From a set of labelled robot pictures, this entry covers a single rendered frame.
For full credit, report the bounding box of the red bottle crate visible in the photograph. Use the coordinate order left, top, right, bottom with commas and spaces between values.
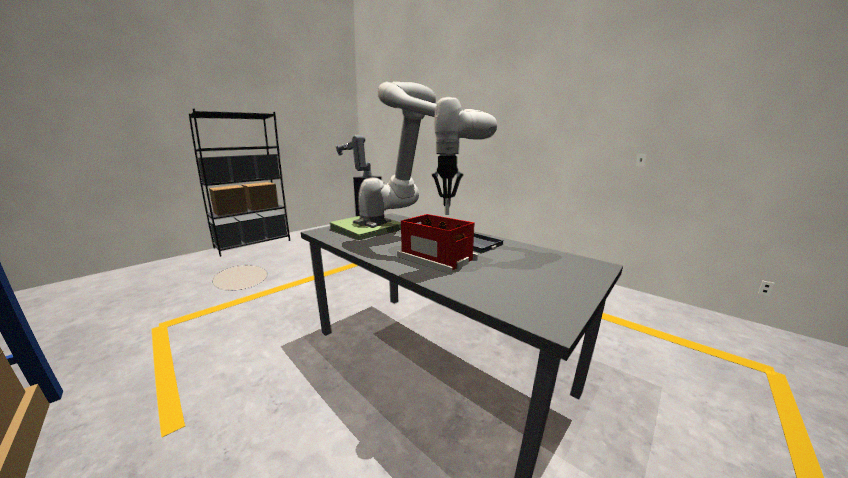
401, 214, 474, 270

